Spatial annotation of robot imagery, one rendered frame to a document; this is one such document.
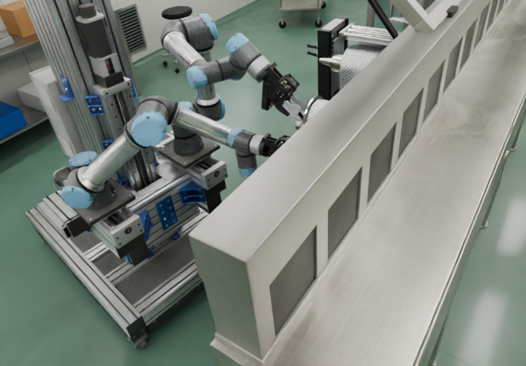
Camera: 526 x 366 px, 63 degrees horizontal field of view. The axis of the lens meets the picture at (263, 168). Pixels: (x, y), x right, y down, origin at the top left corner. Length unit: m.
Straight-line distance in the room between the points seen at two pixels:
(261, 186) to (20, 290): 2.59
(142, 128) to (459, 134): 1.00
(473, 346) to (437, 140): 1.56
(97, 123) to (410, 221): 1.53
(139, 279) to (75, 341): 0.46
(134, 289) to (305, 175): 1.94
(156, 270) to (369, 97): 1.92
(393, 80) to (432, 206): 0.24
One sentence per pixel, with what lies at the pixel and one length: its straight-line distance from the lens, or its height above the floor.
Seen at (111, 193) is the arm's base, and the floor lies 0.86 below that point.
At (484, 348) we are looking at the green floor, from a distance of 2.45.
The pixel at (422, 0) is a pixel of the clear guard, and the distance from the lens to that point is 1.07.
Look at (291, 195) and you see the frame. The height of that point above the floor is 1.65.
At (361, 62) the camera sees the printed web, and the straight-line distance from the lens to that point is 1.54.
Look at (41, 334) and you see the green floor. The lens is 2.75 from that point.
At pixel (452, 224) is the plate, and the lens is 0.83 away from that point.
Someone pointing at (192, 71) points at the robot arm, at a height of 1.41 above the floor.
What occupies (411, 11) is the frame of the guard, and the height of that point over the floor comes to 1.70.
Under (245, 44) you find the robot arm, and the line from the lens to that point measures 1.47.
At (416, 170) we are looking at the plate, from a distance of 0.93.
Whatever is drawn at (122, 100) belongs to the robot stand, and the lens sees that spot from 2.00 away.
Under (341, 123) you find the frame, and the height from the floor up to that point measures 1.65.
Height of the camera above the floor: 2.00
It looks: 37 degrees down
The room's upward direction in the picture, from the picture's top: 6 degrees counter-clockwise
